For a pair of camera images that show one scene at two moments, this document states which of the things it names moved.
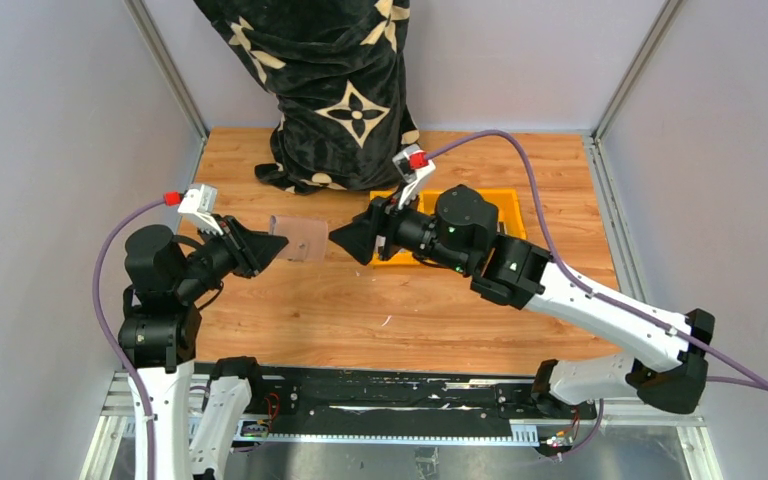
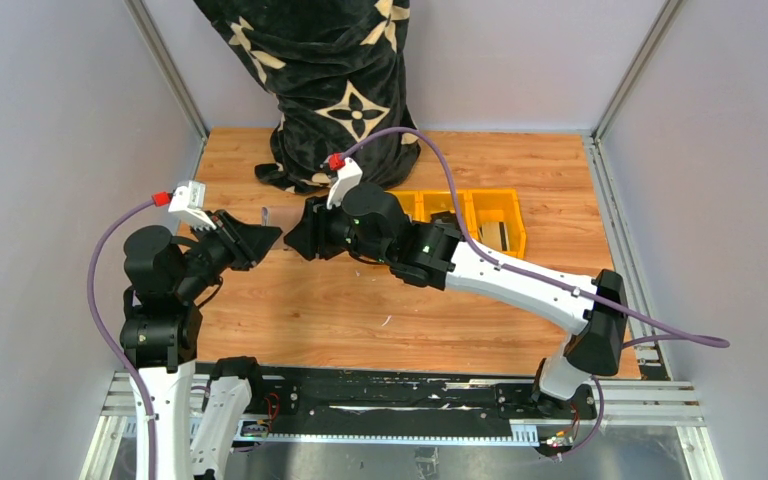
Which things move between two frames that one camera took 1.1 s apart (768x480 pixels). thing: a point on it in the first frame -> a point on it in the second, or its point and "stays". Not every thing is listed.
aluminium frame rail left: x=140 y=14 stays
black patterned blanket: x=337 y=70 stays
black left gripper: x=252 y=250 stays
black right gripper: x=359 y=236 -> x=310 y=237
